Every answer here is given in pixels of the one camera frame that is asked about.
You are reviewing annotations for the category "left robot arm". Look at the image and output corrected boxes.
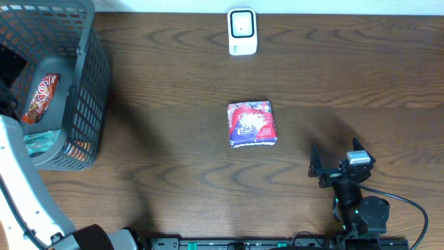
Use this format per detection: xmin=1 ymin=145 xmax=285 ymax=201
xmin=1 ymin=47 xmax=143 ymax=250

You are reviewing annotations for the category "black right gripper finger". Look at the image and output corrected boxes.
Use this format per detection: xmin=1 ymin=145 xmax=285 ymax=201
xmin=352 ymin=137 xmax=376 ymax=165
xmin=308 ymin=145 xmax=324 ymax=178

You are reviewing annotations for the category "red purple liners pack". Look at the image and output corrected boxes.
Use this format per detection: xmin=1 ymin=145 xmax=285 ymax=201
xmin=227 ymin=101 xmax=278 ymax=148

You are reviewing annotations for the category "teal snack wrapper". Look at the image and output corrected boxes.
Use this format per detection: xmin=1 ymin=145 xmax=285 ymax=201
xmin=24 ymin=130 xmax=61 ymax=156

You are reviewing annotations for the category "white barcode scanner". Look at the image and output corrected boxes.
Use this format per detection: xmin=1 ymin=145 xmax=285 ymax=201
xmin=227 ymin=8 xmax=258 ymax=56

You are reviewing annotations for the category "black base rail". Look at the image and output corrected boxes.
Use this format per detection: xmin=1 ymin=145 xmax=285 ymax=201
xmin=149 ymin=236 xmax=409 ymax=250

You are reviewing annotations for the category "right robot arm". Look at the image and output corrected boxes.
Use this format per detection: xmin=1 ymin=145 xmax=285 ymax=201
xmin=308 ymin=138 xmax=390 ymax=249

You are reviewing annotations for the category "orange Top chocolate bar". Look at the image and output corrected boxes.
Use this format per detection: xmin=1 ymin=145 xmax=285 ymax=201
xmin=22 ymin=73 xmax=60 ymax=125

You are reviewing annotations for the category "grey plastic mesh basket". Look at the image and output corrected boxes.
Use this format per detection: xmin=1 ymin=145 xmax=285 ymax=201
xmin=1 ymin=0 xmax=111 ymax=171

